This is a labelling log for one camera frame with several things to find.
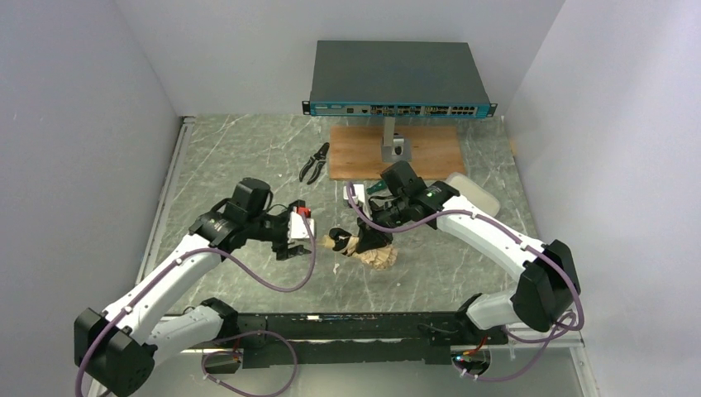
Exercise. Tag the green handled screwdriver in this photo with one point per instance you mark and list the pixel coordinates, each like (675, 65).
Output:
(377, 187)

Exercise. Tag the white aluminium table rail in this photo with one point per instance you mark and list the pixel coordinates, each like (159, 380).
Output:
(152, 246)

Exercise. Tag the grey metal stand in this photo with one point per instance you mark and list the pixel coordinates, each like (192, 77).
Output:
(394, 147)

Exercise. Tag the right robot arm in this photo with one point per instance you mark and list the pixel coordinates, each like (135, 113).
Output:
(547, 293)

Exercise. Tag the grey network switch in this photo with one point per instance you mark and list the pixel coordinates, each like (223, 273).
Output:
(397, 79)

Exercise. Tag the black pliers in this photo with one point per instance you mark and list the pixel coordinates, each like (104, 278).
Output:
(315, 163)

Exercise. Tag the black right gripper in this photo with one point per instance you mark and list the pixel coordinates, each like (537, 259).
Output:
(370, 232)

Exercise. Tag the aluminium front frame rail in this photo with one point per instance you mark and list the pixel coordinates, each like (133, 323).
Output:
(122, 359)

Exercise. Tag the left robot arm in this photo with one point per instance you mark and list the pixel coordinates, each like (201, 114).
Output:
(153, 296)

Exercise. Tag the wooden board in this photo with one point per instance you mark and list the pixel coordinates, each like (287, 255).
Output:
(361, 153)

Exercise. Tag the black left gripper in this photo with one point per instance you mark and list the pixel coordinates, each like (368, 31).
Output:
(283, 241)

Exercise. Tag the beige umbrella case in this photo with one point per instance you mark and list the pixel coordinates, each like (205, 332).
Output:
(478, 196)

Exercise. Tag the beige folding umbrella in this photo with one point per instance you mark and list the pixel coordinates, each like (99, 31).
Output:
(379, 255)

